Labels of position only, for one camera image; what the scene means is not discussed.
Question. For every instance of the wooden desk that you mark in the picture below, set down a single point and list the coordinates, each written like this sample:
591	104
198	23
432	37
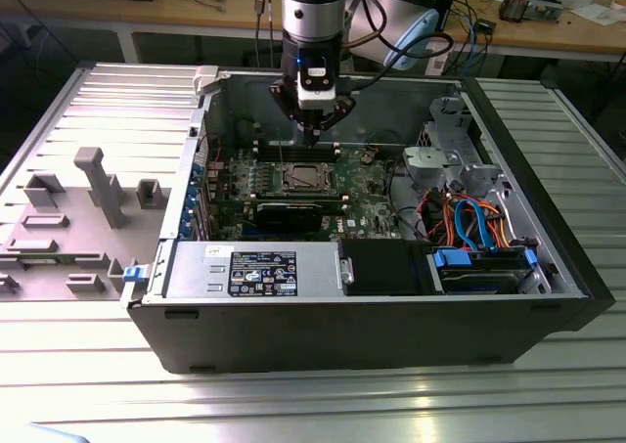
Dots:
538	37

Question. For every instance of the small black adapter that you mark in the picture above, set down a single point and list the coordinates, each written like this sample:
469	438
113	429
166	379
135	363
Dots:
486	25

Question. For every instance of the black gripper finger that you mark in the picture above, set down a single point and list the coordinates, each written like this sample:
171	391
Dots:
340	110
288	105

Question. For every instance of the blue expansion slot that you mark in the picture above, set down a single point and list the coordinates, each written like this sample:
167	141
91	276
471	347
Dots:
250	229

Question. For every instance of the black RAM slot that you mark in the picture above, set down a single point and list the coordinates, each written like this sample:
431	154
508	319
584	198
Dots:
303	158
332	203
293	194
271	147

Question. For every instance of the black upright device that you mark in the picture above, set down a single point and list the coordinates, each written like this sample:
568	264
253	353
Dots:
450	3

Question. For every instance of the black PC case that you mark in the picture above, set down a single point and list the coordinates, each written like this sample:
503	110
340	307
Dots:
342	335

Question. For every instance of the black plastic shroud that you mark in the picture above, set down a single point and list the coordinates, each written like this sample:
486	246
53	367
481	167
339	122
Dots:
381	267

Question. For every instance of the silver coin battery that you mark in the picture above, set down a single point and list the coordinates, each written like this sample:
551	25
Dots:
367	158

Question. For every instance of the grey parts rack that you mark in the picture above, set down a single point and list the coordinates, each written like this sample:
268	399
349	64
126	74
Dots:
73	218

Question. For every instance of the silver CPU plate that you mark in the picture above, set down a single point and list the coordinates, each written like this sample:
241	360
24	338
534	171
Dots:
305	178

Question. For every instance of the pale blue plastic object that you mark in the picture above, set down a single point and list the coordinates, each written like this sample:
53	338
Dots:
54	435

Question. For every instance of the silver power supply unit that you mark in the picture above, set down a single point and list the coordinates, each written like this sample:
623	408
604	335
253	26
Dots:
195	267

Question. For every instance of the blue case latch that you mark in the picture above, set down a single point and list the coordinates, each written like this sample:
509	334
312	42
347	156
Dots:
134	274

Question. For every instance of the hard disk in blue carrier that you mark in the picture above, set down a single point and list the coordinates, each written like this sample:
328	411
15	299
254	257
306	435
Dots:
450	258

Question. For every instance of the silver metal drive cage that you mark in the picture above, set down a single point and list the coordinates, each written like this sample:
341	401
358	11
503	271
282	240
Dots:
430	159

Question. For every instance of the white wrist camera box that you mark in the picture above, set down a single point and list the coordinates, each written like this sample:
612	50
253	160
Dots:
318	98

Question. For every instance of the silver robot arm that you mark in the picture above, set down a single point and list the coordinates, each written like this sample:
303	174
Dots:
313	13

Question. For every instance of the grey case latch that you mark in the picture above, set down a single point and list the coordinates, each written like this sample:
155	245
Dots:
205	78

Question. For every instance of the thin metal locking lever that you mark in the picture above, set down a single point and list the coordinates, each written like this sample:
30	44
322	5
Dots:
281	149

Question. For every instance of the copper coil device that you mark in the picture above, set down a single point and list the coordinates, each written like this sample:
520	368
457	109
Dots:
513	8

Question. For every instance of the grey metal device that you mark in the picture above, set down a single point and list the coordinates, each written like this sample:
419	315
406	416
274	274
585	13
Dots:
545	5

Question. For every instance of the black graphics card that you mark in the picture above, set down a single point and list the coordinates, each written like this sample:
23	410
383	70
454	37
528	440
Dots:
288	215

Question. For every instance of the green motherboard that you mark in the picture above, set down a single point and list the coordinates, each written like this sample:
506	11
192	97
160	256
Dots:
367	203

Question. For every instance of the white paper sheet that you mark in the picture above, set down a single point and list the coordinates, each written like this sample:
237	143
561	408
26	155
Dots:
599	13

